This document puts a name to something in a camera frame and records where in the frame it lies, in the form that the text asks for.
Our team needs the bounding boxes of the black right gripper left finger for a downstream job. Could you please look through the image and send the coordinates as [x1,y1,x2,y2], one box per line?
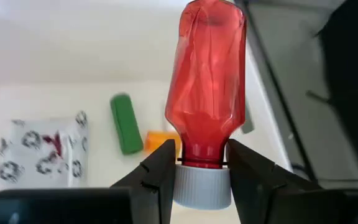
[110,139,177,224]

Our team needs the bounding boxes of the red bottle with white cap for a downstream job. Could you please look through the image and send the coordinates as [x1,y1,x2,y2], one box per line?
[165,0,247,210]

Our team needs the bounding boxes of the green rectangular block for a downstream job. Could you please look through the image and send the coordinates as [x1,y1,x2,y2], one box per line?
[109,92,145,156]

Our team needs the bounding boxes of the orange vial with white cap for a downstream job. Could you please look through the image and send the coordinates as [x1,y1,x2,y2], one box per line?
[144,130,182,156]

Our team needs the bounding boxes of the white pouch with black print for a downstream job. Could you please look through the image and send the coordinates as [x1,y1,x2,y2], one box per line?
[0,110,90,189]

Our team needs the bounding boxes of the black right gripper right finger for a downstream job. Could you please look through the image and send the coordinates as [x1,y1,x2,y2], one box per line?
[227,138,323,224]

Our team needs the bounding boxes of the white perforated plastic basket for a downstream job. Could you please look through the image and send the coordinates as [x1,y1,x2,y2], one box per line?
[0,0,295,224]

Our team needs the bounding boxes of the black metal table frame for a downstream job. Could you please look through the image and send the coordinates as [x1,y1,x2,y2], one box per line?
[234,0,323,187]

